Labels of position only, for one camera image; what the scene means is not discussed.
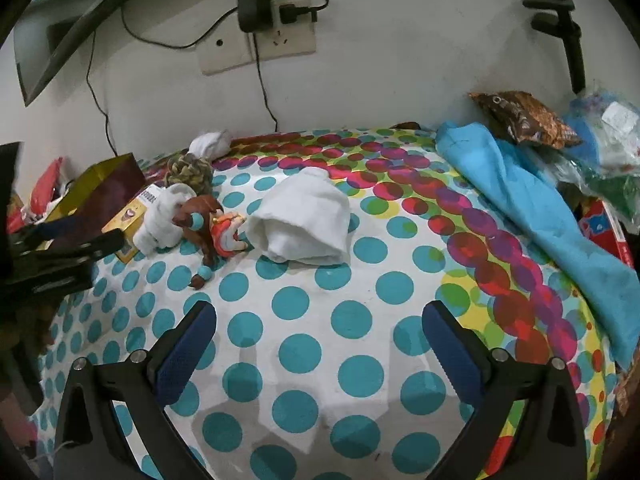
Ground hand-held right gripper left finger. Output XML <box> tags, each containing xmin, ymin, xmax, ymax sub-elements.
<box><xmin>52</xmin><ymin>301</ymin><xmax>218</xmax><ymax>480</ymax></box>

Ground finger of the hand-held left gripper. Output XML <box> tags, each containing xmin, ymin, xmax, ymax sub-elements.
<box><xmin>10</xmin><ymin>220</ymin><xmax>126</xmax><ymax>266</ymax></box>
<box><xmin>0</xmin><ymin>257</ymin><xmax>96</xmax><ymax>296</ymax></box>

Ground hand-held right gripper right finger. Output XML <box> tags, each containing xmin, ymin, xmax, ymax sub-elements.
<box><xmin>421</xmin><ymin>301</ymin><xmax>588</xmax><ymax>480</ymax></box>

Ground yellow cardboard box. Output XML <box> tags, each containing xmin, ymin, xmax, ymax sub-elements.
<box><xmin>101</xmin><ymin>183</ymin><xmax>163</xmax><ymax>264</ymax></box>

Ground gold gift bag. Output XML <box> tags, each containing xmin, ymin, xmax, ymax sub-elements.
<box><xmin>42</xmin><ymin>152</ymin><xmax>148</xmax><ymax>241</ymax></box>

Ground small white cloth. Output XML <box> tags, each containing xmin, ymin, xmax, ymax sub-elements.
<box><xmin>188</xmin><ymin>129</ymin><xmax>232</xmax><ymax>158</ymax></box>

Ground large white towel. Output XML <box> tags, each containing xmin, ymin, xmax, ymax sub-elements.
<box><xmin>246</xmin><ymin>166</ymin><xmax>351</xmax><ymax>266</ymax></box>

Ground red carton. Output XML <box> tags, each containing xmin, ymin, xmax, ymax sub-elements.
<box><xmin>27</xmin><ymin>157</ymin><xmax>65</xmax><ymax>213</ymax></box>

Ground brown-haired toy figurine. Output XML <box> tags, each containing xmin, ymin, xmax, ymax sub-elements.
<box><xmin>172</xmin><ymin>195</ymin><xmax>248</xmax><ymax>291</ymax></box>

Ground polka dot bed sheet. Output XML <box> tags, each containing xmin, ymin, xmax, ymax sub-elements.
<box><xmin>30</xmin><ymin>127</ymin><xmax>631</xmax><ymax>480</ymax></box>

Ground blue cloth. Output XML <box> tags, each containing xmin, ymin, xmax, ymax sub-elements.
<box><xmin>435</xmin><ymin>120</ymin><xmax>640</xmax><ymax>368</ymax></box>

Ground black flat screen monitor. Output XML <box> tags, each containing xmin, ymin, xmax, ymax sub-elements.
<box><xmin>12</xmin><ymin>0</ymin><xmax>171</xmax><ymax>107</ymax></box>

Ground red printed box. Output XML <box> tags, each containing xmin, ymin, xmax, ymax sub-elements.
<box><xmin>580</xmin><ymin>199</ymin><xmax>640</xmax><ymax>281</ymax></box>

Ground brown patterned snack bag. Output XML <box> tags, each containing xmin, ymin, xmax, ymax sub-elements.
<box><xmin>468</xmin><ymin>90</ymin><xmax>583</xmax><ymax>150</ymax></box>

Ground clear plastic bags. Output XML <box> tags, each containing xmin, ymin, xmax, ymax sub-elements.
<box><xmin>560</xmin><ymin>87</ymin><xmax>640</xmax><ymax>236</ymax></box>

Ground black power adapter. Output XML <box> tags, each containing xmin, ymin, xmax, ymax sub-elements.
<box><xmin>236</xmin><ymin>0</ymin><xmax>273</xmax><ymax>33</ymax></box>

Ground black clamp holder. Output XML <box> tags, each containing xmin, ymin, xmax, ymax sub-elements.
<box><xmin>522</xmin><ymin>0</ymin><xmax>587</xmax><ymax>93</ymax></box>

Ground black hanging monitor cable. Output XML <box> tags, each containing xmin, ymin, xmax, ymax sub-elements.
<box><xmin>86</xmin><ymin>30</ymin><xmax>121</xmax><ymax>158</ymax></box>

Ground black looping wall cable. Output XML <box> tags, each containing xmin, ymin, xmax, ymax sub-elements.
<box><xmin>120</xmin><ymin>7</ymin><xmax>241</xmax><ymax>50</ymax></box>

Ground beige wall socket plate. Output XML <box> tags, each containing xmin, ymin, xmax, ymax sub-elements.
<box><xmin>196</xmin><ymin>22</ymin><xmax>317</xmax><ymax>77</ymax></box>

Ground black adapter cable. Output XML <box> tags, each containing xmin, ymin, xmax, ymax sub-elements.
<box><xmin>252</xmin><ymin>32</ymin><xmax>279</xmax><ymax>133</ymax></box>

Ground black wall plug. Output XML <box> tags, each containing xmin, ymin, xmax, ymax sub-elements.
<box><xmin>278</xmin><ymin>4</ymin><xmax>319</xmax><ymax>26</ymax></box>

